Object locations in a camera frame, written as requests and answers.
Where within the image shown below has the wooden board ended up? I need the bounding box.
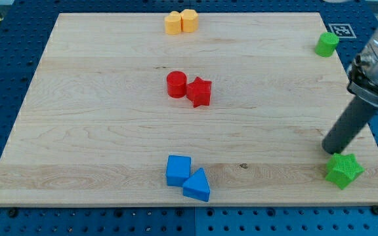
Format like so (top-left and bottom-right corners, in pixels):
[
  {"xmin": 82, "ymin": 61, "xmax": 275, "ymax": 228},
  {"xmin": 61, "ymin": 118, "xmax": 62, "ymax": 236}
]
[{"xmin": 0, "ymin": 12, "xmax": 378, "ymax": 207}]

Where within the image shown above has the red star block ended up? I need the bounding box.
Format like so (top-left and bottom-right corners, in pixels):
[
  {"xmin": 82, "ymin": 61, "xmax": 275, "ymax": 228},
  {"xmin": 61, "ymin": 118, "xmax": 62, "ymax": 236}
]
[{"xmin": 186, "ymin": 77, "xmax": 212, "ymax": 108}]

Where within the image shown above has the red cylinder block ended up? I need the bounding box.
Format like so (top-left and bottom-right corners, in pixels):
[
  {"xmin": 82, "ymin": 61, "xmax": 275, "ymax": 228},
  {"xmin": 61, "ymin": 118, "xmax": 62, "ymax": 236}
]
[{"xmin": 166, "ymin": 71, "xmax": 187, "ymax": 98}]

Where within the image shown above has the blue cube block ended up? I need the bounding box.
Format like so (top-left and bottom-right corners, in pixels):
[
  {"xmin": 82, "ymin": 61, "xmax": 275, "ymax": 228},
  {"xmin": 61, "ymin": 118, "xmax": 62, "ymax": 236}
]
[{"xmin": 165, "ymin": 155, "xmax": 192, "ymax": 187}]

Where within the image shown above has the blue triangle block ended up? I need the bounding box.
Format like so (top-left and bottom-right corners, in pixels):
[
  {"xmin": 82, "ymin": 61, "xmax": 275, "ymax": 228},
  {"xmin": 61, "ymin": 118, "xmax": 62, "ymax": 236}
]
[{"xmin": 182, "ymin": 168, "xmax": 211, "ymax": 202}]

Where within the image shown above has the yellow heart block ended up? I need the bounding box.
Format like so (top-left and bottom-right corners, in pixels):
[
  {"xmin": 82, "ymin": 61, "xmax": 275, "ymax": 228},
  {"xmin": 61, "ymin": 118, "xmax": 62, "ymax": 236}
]
[{"xmin": 164, "ymin": 11, "xmax": 182, "ymax": 35}]

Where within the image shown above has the yellow hexagon block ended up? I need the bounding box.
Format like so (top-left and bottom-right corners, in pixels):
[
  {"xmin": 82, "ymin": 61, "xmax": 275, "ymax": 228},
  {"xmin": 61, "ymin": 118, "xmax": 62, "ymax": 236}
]
[{"xmin": 180, "ymin": 9, "xmax": 199, "ymax": 33}]

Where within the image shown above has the green cylinder block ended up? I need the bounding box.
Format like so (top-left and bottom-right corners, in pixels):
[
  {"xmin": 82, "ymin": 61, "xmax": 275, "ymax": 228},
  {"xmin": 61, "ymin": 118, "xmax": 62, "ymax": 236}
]
[{"xmin": 314, "ymin": 32, "xmax": 339, "ymax": 57}]

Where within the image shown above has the green star block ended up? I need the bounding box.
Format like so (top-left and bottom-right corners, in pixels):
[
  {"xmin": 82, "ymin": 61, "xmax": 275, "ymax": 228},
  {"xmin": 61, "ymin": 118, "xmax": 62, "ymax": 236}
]
[{"xmin": 325, "ymin": 153, "xmax": 365, "ymax": 189}]

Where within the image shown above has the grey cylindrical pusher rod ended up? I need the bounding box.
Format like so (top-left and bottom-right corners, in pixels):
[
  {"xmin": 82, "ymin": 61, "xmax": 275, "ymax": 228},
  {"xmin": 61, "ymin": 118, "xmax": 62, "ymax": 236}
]
[{"xmin": 322, "ymin": 96, "xmax": 378, "ymax": 154}]

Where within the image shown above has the black white fiducial tag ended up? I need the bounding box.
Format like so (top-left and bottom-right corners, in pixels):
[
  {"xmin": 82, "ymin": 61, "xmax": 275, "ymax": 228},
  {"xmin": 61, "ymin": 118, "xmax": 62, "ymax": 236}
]
[{"xmin": 328, "ymin": 23, "xmax": 356, "ymax": 39}]

